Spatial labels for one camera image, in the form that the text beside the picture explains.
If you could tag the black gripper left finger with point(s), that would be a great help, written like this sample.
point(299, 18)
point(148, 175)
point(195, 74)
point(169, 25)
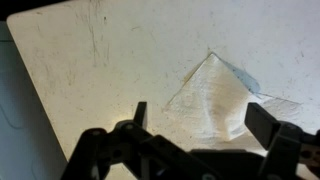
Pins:
point(140, 113)

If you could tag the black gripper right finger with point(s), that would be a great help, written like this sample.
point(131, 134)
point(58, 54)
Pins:
point(261, 125)

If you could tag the white laundry machine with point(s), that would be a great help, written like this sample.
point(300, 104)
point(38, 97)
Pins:
point(100, 66)

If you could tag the white crumpled cloth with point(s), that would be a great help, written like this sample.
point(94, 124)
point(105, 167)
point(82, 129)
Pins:
point(206, 100)

